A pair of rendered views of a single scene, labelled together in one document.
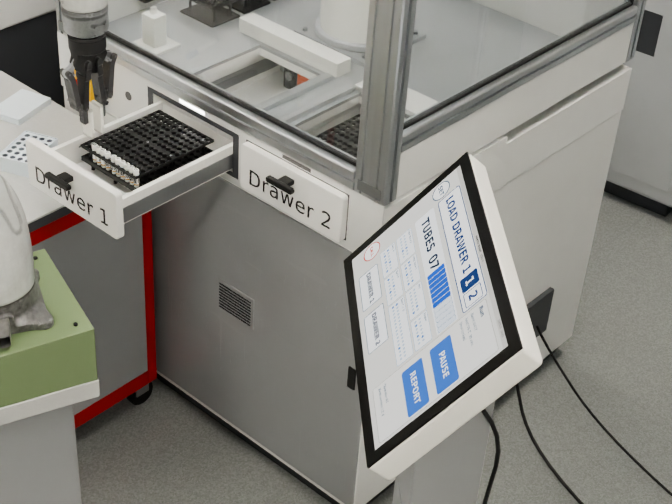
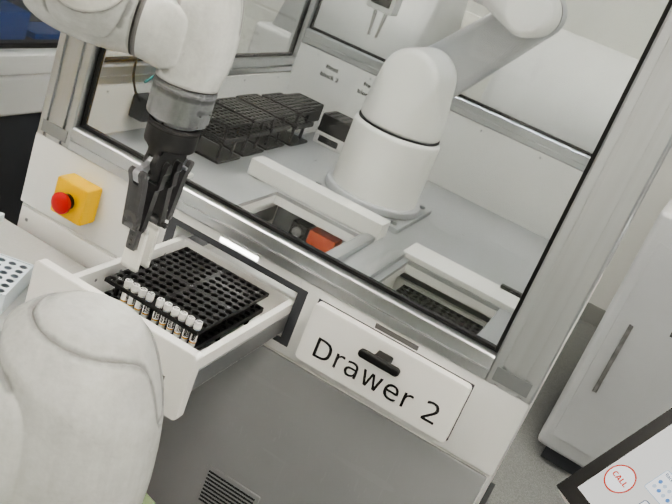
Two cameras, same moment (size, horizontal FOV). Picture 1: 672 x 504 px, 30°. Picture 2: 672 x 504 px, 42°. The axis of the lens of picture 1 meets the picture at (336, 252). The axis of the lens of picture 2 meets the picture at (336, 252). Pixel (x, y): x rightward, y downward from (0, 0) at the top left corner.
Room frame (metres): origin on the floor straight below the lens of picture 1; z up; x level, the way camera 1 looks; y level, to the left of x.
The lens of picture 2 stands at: (1.07, 0.71, 1.54)
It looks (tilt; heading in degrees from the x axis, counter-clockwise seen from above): 22 degrees down; 338
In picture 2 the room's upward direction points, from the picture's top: 22 degrees clockwise
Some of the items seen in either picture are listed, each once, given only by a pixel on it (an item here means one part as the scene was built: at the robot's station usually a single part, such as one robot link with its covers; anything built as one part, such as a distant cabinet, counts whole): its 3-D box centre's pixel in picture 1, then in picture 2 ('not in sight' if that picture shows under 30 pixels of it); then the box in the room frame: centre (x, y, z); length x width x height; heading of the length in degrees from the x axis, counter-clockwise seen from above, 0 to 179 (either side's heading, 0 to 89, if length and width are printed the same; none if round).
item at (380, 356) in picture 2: (283, 182); (381, 359); (2.17, 0.12, 0.91); 0.07 x 0.04 x 0.01; 51
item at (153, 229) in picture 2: (98, 117); (145, 243); (2.26, 0.52, 0.97); 0.03 x 0.01 x 0.07; 51
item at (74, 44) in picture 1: (88, 51); (167, 150); (2.25, 0.53, 1.13); 0.08 x 0.07 x 0.09; 141
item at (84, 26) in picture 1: (85, 18); (181, 102); (2.25, 0.53, 1.20); 0.09 x 0.09 x 0.06
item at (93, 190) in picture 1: (74, 187); (107, 337); (2.14, 0.55, 0.87); 0.29 x 0.02 x 0.11; 51
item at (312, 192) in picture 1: (292, 190); (380, 370); (2.19, 0.10, 0.87); 0.29 x 0.02 x 0.11; 51
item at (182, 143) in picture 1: (148, 154); (186, 302); (2.30, 0.42, 0.87); 0.22 x 0.18 x 0.06; 141
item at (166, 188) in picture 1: (151, 155); (188, 303); (2.30, 0.41, 0.86); 0.40 x 0.26 x 0.06; 141
